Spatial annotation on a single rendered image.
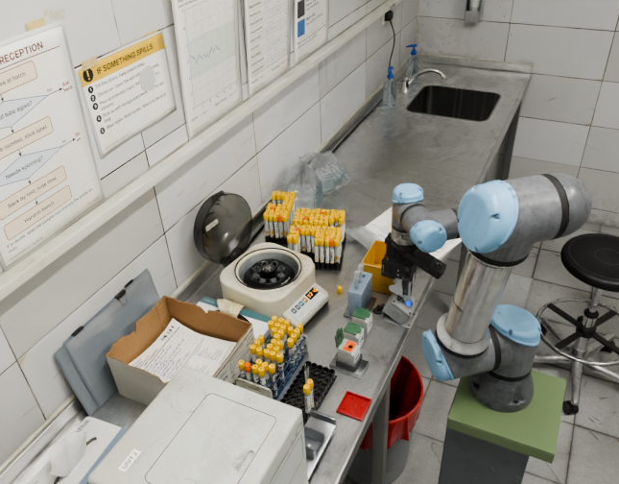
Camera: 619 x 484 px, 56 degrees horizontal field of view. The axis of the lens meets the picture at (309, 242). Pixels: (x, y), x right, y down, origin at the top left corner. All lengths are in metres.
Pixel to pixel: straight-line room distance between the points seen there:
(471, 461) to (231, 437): 0.74
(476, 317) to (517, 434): 0.36
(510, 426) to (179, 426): 0.75
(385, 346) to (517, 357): 0.40
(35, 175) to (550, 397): 1.26
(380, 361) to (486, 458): 0.35
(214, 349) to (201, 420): 0.48
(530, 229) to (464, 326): 0.30
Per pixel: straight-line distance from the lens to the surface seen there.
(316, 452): 1.35
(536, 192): 1.03
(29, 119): 1.27
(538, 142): 3.74
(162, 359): 1.58
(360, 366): 1.56
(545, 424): 1.49
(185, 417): 1.13
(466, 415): 1.46
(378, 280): 1.76
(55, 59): 1.29
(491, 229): 0.99
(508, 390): 1.45
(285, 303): 1.63
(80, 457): 1.46
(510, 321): 1.37
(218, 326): 1.58
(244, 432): 1.09
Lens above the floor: 2.04
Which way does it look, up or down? 36 degrees down
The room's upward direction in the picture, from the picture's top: 3 degrees counter-clockwise
